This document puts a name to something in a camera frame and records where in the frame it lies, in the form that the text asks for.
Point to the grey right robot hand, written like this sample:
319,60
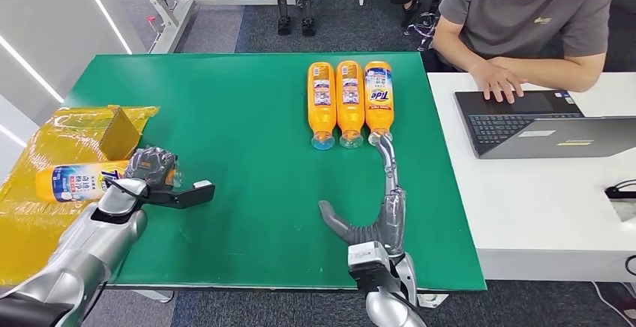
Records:
392,220

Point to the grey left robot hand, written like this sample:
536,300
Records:
151,165

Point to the orange detergent bottle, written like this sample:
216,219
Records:
74,183
322,91
350,91

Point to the person's left forearm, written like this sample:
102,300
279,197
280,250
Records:
556,71

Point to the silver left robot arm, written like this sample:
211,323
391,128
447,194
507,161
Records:
89,250

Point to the person's right forearm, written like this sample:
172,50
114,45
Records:
449,46

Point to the orange detergent bottle Tide label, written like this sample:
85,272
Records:
378,96

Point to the green table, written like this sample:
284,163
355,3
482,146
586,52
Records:
248,116

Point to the yellow film wrapped cardboard box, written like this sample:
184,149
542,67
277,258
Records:
30,235

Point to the white desk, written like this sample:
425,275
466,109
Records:
536,205

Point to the dark grey laptop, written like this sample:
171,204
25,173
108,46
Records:
507,126

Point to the black office chair base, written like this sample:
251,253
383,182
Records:
422,29

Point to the white power socket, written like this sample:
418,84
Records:
627,210

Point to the person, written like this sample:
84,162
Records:
516,12

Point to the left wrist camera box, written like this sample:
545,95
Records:
189,194

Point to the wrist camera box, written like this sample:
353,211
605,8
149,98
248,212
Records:
189,194
370,265

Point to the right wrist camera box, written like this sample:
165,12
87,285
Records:
370,265

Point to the white metal stand frame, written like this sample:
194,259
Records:
181,12

